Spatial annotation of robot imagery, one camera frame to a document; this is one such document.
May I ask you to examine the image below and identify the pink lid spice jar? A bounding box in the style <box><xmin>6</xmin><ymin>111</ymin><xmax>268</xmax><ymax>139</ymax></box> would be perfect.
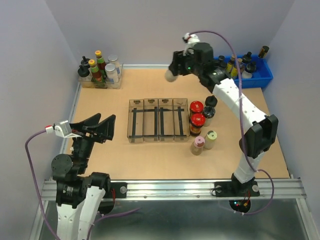
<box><xmin>190</xmin><ymin>136</ymin><xmax>205</xmax><ymax>156</ymax></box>

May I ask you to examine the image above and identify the chili sauce bottle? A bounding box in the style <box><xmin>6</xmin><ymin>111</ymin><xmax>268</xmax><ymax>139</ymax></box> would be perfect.
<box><xmin>88</xmin><ymin>59</ymin><xmax>104</xmax><ymax>83</ymax></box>
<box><xmin>95</xmin><ymin>50</ymin><xmax>106</xmax><ymax>78</ymax></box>

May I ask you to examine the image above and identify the silver lid jar back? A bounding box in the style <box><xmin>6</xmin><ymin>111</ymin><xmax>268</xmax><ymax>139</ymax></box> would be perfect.
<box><xmin>107</xmin><ymin>54</ymin><xmax>121</xmax><ymax>75</ymax></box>

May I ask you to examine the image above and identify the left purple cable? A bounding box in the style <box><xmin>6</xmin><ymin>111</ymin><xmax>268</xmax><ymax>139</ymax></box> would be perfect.
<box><xmin>24</xmin><ymin>129</ymin><xmax>63</xmax><ymax>240</ymax></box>

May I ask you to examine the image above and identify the red lid sauce jar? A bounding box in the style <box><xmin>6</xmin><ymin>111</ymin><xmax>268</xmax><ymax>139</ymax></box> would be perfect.
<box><xmin>189</xmin><ymin>113</ymin><xmax>206</xmax><ymax>136</ymax></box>
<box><xmin>189</xmin><ymin>100</ymin><xmax>204</xmax><ymax>118</ymax></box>

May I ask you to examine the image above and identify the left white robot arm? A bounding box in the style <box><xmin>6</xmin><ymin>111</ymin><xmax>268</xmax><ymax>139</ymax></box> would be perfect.
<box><xmin>46</xmin><ymin>113</ymin><xmax>116</xmax><ymax>240</ymax></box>

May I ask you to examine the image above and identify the red lid sauce jar front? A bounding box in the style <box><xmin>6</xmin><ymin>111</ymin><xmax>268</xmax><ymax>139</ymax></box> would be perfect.
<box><xmin>189</xmin><ymin>113</ymin><xmax>206</xmax><ymax>136</ymax></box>

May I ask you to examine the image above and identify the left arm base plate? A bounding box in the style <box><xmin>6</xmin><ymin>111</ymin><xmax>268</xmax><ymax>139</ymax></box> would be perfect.
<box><xmin>103</xmin><ymin>181</ymin><xmax>128</xmax><ymax>199</ymax></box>

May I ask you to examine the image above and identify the black knob bottle front left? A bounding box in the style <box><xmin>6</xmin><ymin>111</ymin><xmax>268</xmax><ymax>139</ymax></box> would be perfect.
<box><xmin>77</xmin><ymin>65</ymin><xmax>92</xmax><ymax>82</ymax></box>

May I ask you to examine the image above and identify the dark bottle behind blue bin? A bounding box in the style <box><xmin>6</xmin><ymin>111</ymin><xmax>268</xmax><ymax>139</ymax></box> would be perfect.
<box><xmin>258</xmin><ymin>45</ymin><xmax>270</xmax><ymax>59</ymax></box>

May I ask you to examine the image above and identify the chili sauce bottle back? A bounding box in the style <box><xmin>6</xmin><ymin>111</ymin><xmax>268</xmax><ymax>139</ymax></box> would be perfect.
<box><xmin>95</xmin><ymin>50</ymin><xmax>106</xmax><ymax>78</ymax></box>

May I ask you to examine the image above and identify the chili sauce bottle front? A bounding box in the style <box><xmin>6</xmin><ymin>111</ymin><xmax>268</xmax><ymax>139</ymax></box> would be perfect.
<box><xmin>88</xmin><ymin>59</ymin><xmax>104</xmax><ymax>83</ymax></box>

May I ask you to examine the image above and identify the blue plastic bin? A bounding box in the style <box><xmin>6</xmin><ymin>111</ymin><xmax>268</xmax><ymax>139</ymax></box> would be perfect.
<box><xmin>212</xmin><ymin>54</ymin><xmax>274</xmax><ymax>89</ymax></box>

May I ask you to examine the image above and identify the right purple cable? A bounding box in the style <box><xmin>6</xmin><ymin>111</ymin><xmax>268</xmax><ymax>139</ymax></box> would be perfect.
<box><xmin>189</xmin><ymin>30</ymin><xmax>275</xmax><ymax>217</ymax></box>

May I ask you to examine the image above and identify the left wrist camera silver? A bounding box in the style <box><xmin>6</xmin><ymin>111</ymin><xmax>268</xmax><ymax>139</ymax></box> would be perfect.
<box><xmin>45</xmin><ymin>120</ymin><xmax>72</xmax><ymax>139</ymax></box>

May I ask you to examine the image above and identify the yellow label bottle in bin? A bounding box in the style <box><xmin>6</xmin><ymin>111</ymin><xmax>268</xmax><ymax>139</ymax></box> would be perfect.
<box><xmin>226</xmin><ymin>58</ymin><xmax>245</xmax><ymax>79</ymax></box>

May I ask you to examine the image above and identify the black knob lid bottle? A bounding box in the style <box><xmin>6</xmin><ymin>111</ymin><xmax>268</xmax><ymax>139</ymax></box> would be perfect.
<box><xmin>204</xmin><ymin>95</ymin><xmax>218</xmax><ymax>108</ymax></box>

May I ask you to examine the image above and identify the black knob bottle back left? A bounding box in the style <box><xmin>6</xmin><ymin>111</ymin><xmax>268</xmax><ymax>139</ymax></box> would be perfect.
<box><xmin>80</xmin><ymin>56</ymin><xmax>90</xmax><ymax>69</ymax></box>

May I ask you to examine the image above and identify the purple cable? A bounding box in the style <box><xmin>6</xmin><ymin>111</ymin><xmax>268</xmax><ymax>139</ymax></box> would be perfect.
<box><xmin>189</xmin><ymin>30</ymin><xmax>275</xmax><ymax>217</ymax></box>
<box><xmin>24</xmin><ymin>129</ymin><xmax>63</xmax><ymax>240</ymax></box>

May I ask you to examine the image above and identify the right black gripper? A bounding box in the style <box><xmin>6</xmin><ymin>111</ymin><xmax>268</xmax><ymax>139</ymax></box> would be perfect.
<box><xmin>168</xmin><ymin>47</ymin><xmax>203</xmax><ymax>77</ymax></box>

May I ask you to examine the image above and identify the silver lid jar front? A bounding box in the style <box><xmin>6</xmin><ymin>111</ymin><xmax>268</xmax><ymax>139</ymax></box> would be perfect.
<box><xmin>104</xmin><ymin>63</ymin><xmax>120</xmax><ymax>83</ymax></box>

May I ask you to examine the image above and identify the black cap spice jar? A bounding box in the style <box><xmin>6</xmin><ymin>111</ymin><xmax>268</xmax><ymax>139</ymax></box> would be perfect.
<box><xmin>202</xmin><ymin>105</ymin><xmax>216</xmax><ymax>127</ymax></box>

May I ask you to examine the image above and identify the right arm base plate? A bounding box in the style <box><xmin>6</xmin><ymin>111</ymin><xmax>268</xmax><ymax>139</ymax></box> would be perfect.
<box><xmin>214</xmin><ymin>180</ymin><xmax>260</xmax><ymax>198</ymax></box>

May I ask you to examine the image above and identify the silver lid jar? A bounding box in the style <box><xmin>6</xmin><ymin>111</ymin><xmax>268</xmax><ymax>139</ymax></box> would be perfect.
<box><xmin>107</xmin><ymin>54</ymin><xmax>121</xmax><ymax>75</ymax></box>
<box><xmin>104</xmin><ymin>63</ymin><xmax>120</xmax><ymax>83</ymax></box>

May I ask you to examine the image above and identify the clear bin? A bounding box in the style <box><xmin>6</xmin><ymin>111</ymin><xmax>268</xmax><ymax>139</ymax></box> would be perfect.
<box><xmin>158</xmin><ymin>98</ymin><xmax>174</xmax><ymax>142</ymax></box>
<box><xmin>173</xmin><ymin>98</ymin><xmax>190</xmax><ymax>142</ymax></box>
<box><xmin>143</xmin><ymin>98</ymin><xmax>159</xmax><ymax>142</ymax></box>
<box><xmin>127</xmin><ymin>99</ymin><xmax>144</xmax><ymax>144</ymax></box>

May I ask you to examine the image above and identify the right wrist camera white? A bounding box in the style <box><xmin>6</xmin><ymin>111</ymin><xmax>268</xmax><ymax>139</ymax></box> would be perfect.
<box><xmin>182</xmin><ymin>32</ymin><xmax>200</xmax><ymax>56</ymax></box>

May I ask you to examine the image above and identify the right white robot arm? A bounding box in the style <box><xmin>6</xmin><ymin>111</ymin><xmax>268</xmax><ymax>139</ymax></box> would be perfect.
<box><xmin>166</xmin><ymin>42</ymin><xmax>279</xmax><ymax>195</ymax></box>

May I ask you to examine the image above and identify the clear corner storage box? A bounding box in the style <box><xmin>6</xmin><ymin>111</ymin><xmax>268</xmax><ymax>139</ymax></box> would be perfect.
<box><xmin>78</xmin><ymin>68</ymin><xmax>122</xmax><ymax>89</ymax></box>

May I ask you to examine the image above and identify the black knob bottle in bin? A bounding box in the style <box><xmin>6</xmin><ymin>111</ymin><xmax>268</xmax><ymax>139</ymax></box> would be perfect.
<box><xmin>241</xmin><ymin>51</ymin><xmax>257</xmax><ymax>79</ymax></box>

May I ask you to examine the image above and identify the white powder jar black lid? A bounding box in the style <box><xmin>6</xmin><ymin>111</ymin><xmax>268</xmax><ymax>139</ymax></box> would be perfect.
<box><xmin>164</xmin><ymin>69</ymin><xmax>178</xmax><ymax>83</ymax></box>

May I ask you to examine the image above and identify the aluminium rail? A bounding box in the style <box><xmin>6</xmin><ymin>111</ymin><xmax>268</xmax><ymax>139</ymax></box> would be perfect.
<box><xmin>41</xmin><ymin>177</ymin><xmax>307</xmax><ymax>201</ymax></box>

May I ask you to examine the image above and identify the red lid sauce jar back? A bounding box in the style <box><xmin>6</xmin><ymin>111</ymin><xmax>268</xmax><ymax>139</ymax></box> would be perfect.
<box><xmin>189</xmin><ymin>100</ymin><xmax>204</xmax><ymax>118</ymax></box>

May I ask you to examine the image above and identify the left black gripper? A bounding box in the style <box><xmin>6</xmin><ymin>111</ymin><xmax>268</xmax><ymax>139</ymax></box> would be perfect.
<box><xmin>70</xmin><ymin>111</ymin><xmax>116</xmax><ymax>172</ymax></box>

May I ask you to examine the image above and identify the yellow lid spice jar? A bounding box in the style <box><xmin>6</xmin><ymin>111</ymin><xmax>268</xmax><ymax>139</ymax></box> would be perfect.
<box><xmin>204</xmin><ymin>130</ymin><xmax>218</xmax><ymax>150</ymax></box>

